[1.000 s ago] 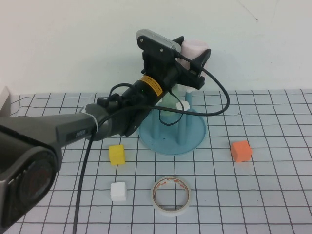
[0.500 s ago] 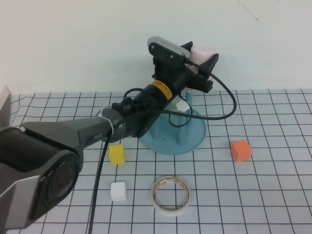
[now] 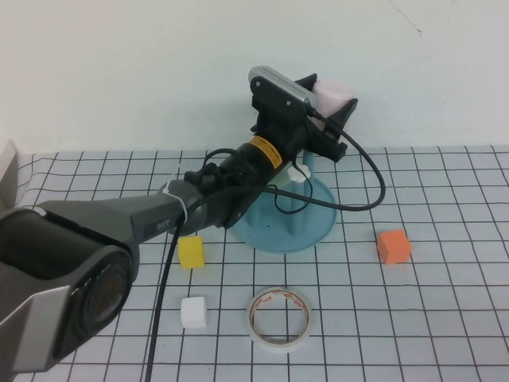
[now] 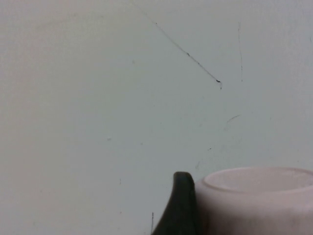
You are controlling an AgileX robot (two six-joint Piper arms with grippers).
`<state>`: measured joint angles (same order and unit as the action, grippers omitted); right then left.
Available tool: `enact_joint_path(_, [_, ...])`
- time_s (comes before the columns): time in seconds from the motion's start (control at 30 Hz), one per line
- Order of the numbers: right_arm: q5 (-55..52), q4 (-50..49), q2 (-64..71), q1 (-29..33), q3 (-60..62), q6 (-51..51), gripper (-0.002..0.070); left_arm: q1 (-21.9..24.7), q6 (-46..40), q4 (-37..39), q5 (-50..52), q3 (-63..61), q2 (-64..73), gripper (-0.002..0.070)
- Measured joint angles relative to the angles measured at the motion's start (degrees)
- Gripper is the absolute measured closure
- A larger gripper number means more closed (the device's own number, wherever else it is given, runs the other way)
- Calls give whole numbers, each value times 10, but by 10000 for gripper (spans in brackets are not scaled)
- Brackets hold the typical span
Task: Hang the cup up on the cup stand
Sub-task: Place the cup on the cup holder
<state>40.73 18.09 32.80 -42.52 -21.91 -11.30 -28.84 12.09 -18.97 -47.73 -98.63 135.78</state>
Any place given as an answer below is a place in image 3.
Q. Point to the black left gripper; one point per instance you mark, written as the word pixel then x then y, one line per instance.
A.
pixel 294 131

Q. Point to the pink marbled plastic cup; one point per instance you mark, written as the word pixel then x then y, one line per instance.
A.
pixel 332 95

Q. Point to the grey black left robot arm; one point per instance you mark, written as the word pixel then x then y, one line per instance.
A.
pixel 87 238

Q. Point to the blue cup stand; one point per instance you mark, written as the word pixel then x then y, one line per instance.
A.
pixel 286 238

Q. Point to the orange foam cube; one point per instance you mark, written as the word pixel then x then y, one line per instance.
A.
pixel 391 247

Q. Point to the yellow foam cube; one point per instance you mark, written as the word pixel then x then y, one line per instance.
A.
pixel 191 254

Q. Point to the grid pattern tablecloth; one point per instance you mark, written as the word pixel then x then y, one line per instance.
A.
pixel 397 318

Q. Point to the white tape roll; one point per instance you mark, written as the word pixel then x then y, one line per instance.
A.
pixel 258 336

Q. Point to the white foam cube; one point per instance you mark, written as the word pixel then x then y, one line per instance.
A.
pixel 193 313

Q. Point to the white panel beside table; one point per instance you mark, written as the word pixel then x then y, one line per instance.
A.
pixel 8 159

